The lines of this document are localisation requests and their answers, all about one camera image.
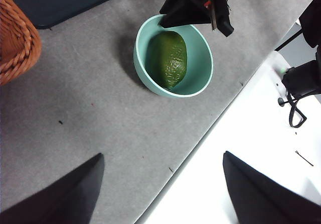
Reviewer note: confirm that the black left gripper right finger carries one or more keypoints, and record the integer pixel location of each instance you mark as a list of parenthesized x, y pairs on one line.
[(263, 199)]

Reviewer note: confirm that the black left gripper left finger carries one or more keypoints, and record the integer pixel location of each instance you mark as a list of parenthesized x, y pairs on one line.
[(62, 199)]

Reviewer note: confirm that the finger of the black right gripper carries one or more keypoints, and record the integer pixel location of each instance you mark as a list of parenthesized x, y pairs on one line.
[(185, 10), (222, 15)]

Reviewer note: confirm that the green avocado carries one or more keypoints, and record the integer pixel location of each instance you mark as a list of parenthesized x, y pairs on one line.
[(170, 58)]

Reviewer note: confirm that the teal ceramic bowl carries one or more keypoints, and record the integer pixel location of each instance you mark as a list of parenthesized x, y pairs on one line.
[(200, 65)]

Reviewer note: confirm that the black hairpin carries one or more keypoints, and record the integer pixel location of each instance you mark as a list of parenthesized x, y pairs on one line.
[(304, 158)]

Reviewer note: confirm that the black rectangular tray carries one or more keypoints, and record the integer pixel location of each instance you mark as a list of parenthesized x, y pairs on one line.
[(62, 0)]

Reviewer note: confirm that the brown wicker basket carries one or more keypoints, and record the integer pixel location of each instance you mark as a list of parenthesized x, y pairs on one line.
[(15, 40)]

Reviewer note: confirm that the black camera device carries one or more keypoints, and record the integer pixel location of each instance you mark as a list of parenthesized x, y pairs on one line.
[(303, 81)]

